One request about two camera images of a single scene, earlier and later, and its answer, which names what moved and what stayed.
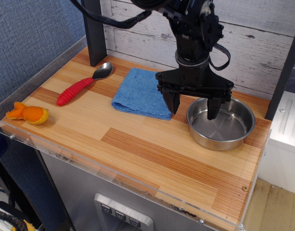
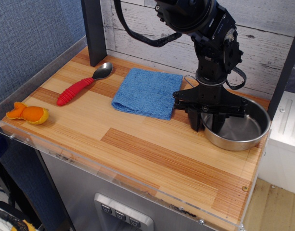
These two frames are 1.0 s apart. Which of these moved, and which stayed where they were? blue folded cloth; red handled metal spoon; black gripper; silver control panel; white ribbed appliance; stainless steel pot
Moved: stainless steel pot; black gripper
Stayed: red handled metal spoon; white ribbed appliance; blue folded cloth; silver control panel
